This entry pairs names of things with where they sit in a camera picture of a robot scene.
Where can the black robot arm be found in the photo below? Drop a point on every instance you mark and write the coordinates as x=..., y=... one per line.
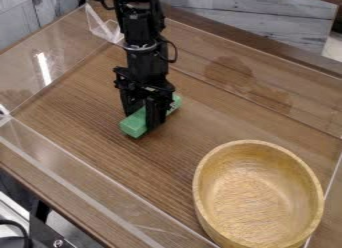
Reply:
x=140, y=20

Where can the green rectangular block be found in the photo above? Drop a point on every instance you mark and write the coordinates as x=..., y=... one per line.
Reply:
x=134, y=126

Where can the clear acrylic tray wall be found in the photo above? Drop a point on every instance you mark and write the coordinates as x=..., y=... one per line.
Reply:
x=119, y=218

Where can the black metal table frame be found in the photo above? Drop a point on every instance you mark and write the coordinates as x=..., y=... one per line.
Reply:
x=52, y=230

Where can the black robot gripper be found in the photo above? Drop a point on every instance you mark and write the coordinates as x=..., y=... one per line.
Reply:
x=142, y=82

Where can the brown wooden bowl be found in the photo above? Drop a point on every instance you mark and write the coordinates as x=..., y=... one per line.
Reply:
x=258, y=197

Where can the clear acrylic corner bracket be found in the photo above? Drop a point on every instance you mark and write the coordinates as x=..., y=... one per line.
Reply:
x=103, y=29

